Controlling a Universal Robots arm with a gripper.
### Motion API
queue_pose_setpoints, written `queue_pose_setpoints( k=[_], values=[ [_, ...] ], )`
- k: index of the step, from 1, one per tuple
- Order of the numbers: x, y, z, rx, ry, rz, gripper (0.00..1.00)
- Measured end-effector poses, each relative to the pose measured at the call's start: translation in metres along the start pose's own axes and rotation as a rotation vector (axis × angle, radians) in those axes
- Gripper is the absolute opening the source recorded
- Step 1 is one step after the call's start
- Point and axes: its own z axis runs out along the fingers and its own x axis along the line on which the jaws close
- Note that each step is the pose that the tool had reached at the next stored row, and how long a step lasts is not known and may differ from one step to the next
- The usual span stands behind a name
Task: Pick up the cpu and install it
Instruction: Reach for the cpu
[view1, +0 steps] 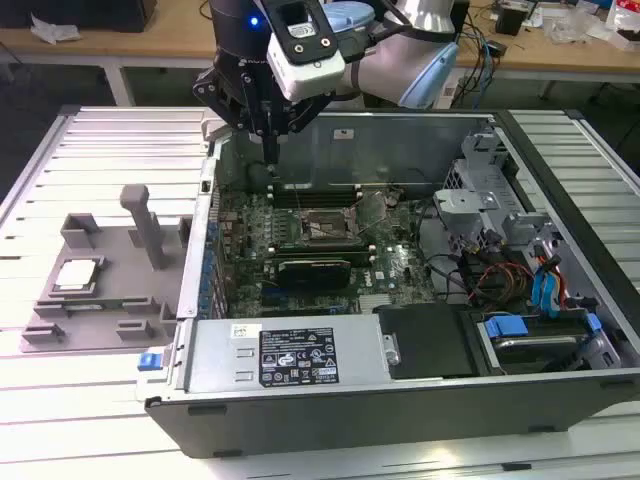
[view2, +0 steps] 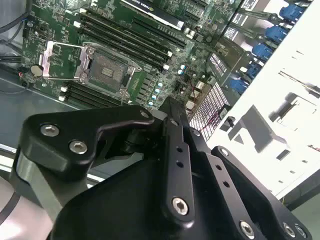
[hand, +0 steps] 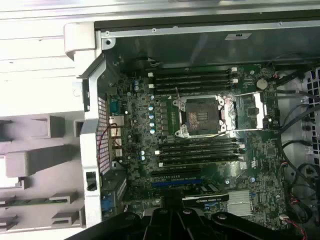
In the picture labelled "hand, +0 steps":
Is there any black RAM slot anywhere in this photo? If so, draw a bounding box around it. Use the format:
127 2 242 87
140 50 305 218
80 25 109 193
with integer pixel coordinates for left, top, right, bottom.
154 144 245 153
149 78 240 87
147 72 238 81
149 66 238 75
157 138 245 147
157 157 245 168
157 151 245 161
147 84 240 95

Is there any silver metal drive cage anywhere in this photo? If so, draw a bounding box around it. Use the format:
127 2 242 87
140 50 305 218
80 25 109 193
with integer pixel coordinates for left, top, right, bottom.
298 66 320 161

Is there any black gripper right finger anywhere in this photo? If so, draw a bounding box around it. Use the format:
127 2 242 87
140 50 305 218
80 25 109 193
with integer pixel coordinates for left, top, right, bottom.
174 191 290 240

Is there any round coin battery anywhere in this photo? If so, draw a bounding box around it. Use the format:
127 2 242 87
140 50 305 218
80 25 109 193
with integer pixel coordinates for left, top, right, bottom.
256 78 268 91

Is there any blue expansion slot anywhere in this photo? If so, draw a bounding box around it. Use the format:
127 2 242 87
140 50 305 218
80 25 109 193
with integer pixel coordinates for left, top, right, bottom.
151 183 203 190

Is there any thin red black wire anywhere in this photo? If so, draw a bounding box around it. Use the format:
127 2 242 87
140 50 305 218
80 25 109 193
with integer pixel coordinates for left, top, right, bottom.
97 122 122 167

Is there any black expansion slot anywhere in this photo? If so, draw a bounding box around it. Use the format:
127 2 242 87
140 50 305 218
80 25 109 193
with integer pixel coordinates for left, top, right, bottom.
150 168 203 178

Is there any white corner stop block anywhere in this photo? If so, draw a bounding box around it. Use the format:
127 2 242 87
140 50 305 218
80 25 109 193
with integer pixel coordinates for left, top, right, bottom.
63 21 97 61

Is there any silver finned chipset heatsink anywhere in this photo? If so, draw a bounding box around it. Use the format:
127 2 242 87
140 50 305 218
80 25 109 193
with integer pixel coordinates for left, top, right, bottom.
226 190 254 216

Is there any CPU socket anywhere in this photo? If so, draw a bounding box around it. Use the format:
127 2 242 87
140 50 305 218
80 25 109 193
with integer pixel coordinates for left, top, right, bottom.
172 93 227 140

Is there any white case label sticker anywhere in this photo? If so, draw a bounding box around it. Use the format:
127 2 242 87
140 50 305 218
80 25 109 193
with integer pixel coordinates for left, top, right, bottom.
224 32 253 41

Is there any grey parts rack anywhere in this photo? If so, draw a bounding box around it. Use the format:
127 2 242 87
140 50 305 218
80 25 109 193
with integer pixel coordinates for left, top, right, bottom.
0 113 87 232

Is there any black and silver PC case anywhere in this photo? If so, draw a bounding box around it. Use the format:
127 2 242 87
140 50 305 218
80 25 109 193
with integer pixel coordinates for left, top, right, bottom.
72 14 320 240

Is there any green motherboard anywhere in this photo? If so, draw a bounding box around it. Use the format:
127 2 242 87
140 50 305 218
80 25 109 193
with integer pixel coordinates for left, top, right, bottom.
104 62 288 226

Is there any metal socket cover frame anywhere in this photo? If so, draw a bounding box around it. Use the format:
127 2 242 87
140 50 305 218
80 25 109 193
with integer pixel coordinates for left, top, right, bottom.
222 91 268 132

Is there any black graphics card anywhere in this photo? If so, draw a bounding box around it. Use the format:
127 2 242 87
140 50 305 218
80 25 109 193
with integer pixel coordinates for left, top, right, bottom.
181 189 230 209

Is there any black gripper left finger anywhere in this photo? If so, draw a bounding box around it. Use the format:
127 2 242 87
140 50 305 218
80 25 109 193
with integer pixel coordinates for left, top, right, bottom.
65 191 179 240

